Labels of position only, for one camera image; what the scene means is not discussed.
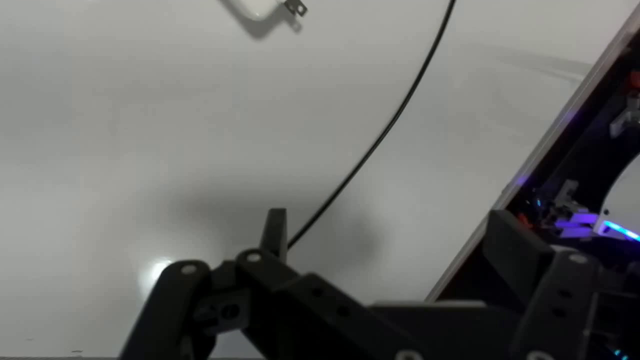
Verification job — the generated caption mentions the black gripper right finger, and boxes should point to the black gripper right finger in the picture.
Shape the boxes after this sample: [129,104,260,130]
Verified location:
[464,211,640,360]

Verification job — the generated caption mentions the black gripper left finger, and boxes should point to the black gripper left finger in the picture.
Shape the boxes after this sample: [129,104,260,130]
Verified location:
[118,208,427,360]

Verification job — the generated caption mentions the black cable with white plug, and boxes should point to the black cable with white plug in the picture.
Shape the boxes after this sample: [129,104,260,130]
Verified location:
[227,0,460,252]

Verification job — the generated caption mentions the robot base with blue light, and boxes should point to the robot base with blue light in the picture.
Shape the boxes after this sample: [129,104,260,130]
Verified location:
[518,152,640,268]

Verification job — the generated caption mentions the white board on table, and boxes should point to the white board on table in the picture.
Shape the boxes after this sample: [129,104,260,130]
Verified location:
[0,0,637,358]

